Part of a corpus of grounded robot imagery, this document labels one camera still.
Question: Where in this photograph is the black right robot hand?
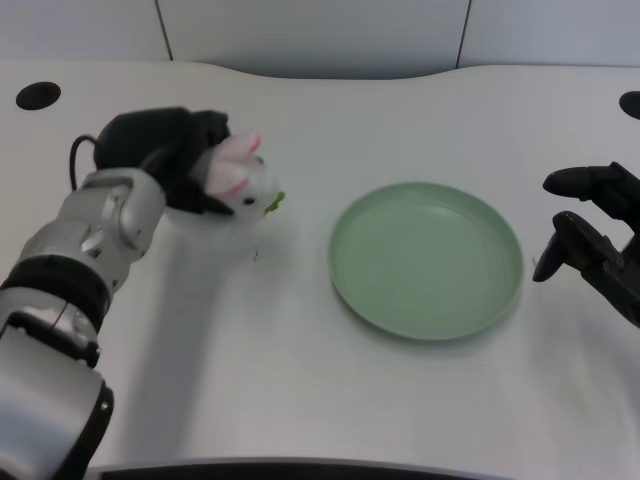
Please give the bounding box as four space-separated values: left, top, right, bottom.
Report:
531 161 640 329

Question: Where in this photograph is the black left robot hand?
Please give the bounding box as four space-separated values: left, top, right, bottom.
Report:
93 106 236 217

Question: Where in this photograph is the white plush rabbit doll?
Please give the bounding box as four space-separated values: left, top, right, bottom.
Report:
190 131 287 222

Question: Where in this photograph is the green round plate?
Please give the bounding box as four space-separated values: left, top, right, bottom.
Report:
328 182 525 342

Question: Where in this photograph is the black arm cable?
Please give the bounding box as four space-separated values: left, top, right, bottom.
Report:
69 134 100 191

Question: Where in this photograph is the black round cable grommet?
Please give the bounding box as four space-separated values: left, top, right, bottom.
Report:
15 81 62 111
618 90 640 120

